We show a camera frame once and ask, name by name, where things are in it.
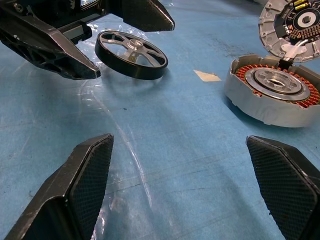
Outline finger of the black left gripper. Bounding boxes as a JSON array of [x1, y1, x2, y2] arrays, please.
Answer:
[[121, 0, 176, 33], [0, 6, 102, 81]]

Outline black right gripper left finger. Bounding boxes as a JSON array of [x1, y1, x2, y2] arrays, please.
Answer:
[[4, 133, 115, 240]]

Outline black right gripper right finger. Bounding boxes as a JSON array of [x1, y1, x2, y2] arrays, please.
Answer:
[[246, 135, 320, 240]]

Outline grey motor housing copper windings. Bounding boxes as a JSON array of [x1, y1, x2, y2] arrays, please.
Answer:
[[223, 53, 320, 128]]

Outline grey motor cover circuit board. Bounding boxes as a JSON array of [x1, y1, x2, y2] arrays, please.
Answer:
[[257, 0, 320, 63]]

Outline beige tape piece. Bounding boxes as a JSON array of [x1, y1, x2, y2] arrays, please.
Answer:
[[193, 69, 222, 83]]

